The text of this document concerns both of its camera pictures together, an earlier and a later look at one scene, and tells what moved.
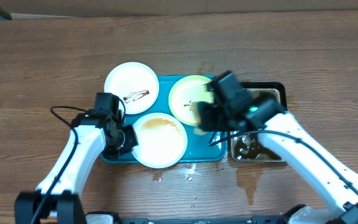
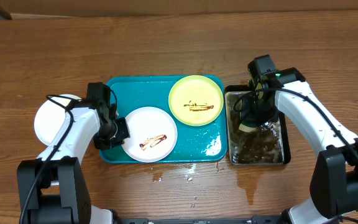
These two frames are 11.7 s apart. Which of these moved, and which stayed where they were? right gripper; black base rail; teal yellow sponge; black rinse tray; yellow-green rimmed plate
Moved: right gripper; teal yellow sponge
Stayed: yellow-green rimmed plate; black rinse tray; black base rail
